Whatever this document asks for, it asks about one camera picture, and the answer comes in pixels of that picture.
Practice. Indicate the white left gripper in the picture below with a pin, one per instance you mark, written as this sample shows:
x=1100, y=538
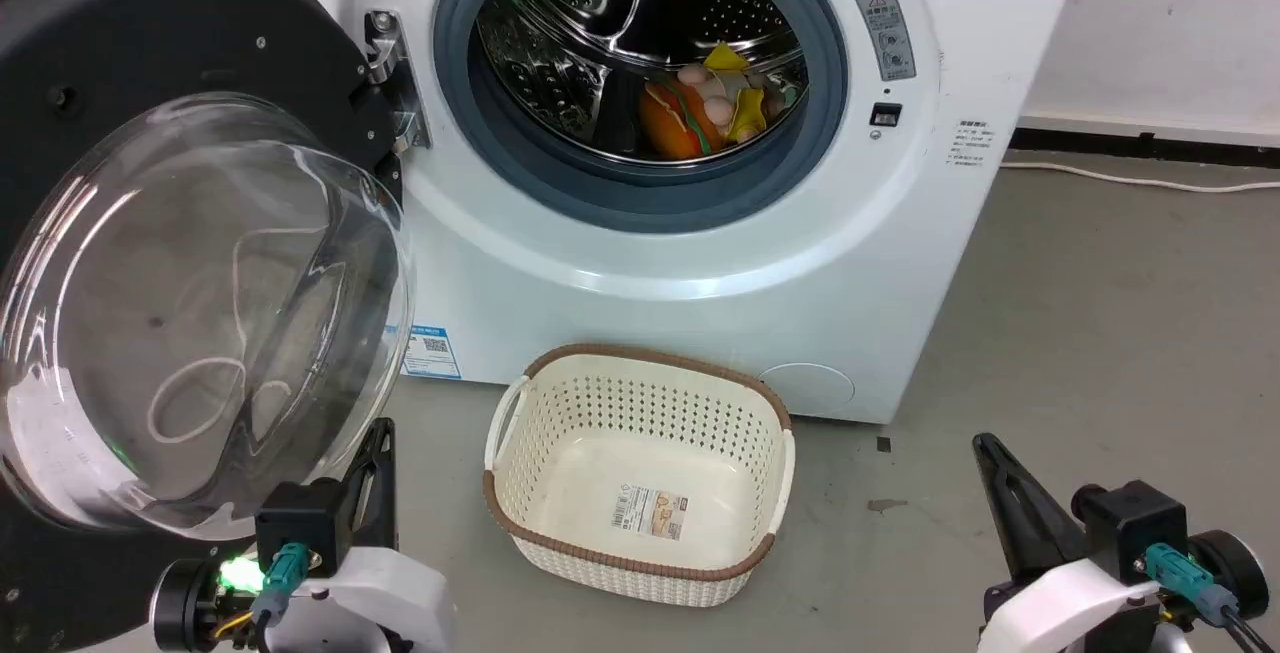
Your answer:
x=385, y=598

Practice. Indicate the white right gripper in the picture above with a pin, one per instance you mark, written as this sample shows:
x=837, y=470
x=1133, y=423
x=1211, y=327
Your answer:
x=1065, y=613

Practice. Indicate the black round glass washer door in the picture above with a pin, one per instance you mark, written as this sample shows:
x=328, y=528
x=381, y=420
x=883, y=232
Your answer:
x=130, y=233

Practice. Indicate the white front-load washing machine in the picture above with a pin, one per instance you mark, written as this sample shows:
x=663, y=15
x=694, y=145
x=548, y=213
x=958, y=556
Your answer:
x=620, y=303

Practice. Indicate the metal door hinge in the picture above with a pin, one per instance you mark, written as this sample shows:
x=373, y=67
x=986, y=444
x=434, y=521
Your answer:
x=392, y=83

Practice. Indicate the black door latch slot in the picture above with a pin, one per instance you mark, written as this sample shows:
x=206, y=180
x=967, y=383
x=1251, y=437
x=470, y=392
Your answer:
x=885, y=114

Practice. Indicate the blue energy label sticker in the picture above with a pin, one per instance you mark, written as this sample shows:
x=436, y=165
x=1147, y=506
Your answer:
x=432, y=352

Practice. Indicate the black left wrist joint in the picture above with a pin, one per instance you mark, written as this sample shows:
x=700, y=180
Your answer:
x=185, y=603

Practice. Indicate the black wrist joint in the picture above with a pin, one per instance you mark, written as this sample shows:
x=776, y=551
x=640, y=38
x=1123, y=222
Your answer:
x=185, y=603
x=1235, y=573

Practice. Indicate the black right wrist joint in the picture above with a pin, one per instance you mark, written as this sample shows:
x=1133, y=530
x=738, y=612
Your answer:
x=1235, y=573

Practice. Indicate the round white filter cover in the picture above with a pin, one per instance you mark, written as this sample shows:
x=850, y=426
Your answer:
x=805, y=387

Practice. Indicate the cream plastic laundry basket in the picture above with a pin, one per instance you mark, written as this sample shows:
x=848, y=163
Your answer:
x=640, y=473

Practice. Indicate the product label sticker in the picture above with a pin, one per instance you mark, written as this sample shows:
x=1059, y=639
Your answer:
x=650, y=512

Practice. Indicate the printed text sticker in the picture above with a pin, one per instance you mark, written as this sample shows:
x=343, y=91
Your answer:
x=971, y=142

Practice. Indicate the black baseboard strip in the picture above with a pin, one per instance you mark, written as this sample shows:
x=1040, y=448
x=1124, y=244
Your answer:
x=1150, y=146

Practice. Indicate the orange hamburger plush toy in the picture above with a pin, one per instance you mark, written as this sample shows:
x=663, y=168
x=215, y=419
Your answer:
x=672, y=123

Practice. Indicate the grey warning label plate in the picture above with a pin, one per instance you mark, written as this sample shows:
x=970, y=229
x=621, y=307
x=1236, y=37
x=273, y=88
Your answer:
x=886, y=34

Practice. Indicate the doll with yellow clothes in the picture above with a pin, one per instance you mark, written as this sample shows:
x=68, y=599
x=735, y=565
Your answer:
x=738, y=98

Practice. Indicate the stainless steel washer drum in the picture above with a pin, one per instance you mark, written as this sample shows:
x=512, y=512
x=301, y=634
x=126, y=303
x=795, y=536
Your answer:
x=590, y=23

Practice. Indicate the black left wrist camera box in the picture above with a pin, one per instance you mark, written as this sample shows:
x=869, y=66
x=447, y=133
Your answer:
x=300, y=523

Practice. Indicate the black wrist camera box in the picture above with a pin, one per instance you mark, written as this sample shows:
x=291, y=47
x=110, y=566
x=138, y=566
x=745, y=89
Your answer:
x=1135, y=528
x=300, y=523

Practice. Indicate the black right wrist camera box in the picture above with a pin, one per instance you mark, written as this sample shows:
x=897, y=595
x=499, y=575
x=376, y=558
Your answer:
x=1135, y=528

